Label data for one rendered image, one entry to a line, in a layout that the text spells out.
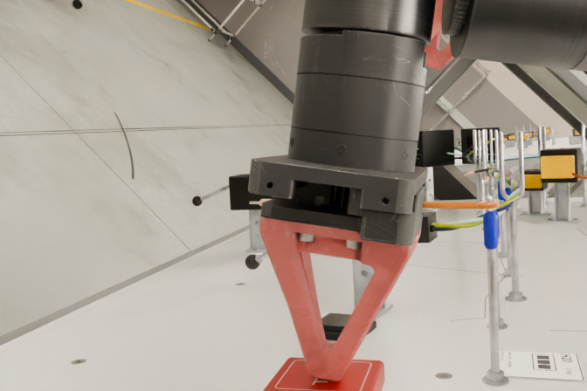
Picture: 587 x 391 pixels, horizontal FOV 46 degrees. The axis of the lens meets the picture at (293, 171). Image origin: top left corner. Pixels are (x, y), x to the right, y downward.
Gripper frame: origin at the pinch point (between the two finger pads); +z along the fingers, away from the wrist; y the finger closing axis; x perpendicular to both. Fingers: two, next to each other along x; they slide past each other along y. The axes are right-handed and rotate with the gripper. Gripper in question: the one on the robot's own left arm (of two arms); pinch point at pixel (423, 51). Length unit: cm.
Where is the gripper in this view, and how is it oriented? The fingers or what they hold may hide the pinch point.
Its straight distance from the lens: 52.8
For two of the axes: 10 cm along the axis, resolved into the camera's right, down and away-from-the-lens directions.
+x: -7.7, -4.0, 4.9
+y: 5.3, 0.4, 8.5
